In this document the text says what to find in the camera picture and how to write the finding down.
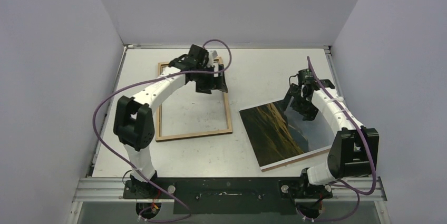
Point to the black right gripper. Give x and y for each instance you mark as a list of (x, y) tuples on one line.
[(304, 106)]

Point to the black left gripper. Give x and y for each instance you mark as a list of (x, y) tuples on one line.
[(215, 83)]

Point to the landscape photo print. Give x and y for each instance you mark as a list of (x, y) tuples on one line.
[(276, 135)]

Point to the wooden picture frame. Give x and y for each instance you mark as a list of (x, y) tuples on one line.
[(187, 114)]

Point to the brown frame backing board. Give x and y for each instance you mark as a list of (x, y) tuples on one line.
[(295, 159)]

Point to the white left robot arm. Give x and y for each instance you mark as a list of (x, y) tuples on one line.
[(134, 123)]

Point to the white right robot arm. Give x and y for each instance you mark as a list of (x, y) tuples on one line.
[(354, 149)]

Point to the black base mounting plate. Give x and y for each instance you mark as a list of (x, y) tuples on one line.
[(231, 195)]

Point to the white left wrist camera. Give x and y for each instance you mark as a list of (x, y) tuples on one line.
[(212, 55)]

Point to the aluminium rail front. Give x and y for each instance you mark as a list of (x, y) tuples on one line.
[(112, 190)]

